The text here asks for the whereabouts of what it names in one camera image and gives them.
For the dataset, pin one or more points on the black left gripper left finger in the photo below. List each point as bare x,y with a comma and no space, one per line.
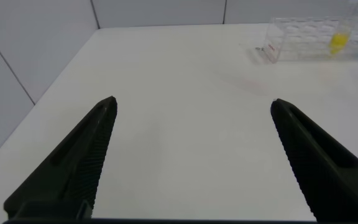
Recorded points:
73,161

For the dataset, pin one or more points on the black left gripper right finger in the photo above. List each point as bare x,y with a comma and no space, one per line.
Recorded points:
322,165

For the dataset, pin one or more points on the yellow pigment test tube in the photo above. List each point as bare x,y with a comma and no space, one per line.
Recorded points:
339,42

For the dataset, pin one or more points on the clear plastic test tube rack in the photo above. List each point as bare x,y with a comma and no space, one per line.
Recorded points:
300,40

